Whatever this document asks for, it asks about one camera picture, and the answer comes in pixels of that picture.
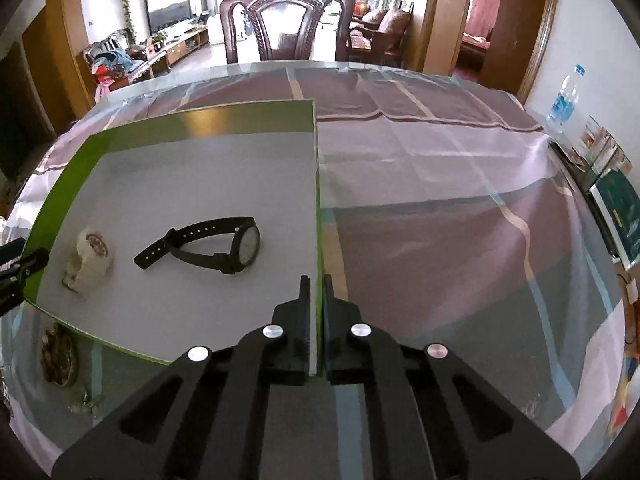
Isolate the dark wooden chair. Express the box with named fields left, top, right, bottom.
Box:
left=219, top=0, right=357, bottom=65

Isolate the wooden door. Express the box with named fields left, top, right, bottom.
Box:
left=492, top=0, right=551, bottom=98

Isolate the black wristwatch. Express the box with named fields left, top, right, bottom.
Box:
left=134, top=216, right=262, bottom=275

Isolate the green tray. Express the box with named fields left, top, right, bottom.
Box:
left=22, top=100, right=323, bottom=378

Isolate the wooden television cabinet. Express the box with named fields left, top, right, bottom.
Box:
left=150, top=25, right=211, bottom=68

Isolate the brown bead bracelet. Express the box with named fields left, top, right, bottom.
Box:
left=40, top=324, right=81, bottom=388

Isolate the sofa with cushions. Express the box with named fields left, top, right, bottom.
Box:
left=350, top=7, right=413, bottom=68

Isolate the bed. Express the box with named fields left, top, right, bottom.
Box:
left=462, top=30, right=493, bottom=61

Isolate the wooden bench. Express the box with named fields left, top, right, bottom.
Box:
left=82, top=35, right=166, bottom=86

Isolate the water bottle with blue label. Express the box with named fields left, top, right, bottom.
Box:
left=547, top=64, right=586, bottom=133

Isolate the hanging green vine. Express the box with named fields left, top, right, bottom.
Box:
left=117, top=0, right=138, bottom=46

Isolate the small silver jewelry piece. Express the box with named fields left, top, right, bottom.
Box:
left=70, top=389, right=107, bottom=417

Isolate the green book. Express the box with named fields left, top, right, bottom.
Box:
left=590, top=169, right=640, bottom=267

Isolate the pile of clothes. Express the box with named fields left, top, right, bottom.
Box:
left=90, top=50, right=146, bottom=86

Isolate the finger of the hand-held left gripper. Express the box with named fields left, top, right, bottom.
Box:
left=0, top=249, right=49, bottom=317
left=0, top=240, right=25, bottom=267

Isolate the stack of books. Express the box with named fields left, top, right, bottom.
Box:
left=570, top=115, right=631, bottom=181

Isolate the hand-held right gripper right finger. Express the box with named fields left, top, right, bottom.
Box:
left=323, top=274, right=582, bottom=480

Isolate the colourful paper item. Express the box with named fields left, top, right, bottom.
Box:
left=606, top=375, right=638, bottom=441

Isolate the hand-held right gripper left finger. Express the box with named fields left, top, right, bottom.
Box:
left=51, top=275, right=312, bottom=480

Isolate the television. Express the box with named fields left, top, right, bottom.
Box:
left=144, top=0, right=193, bottom=35

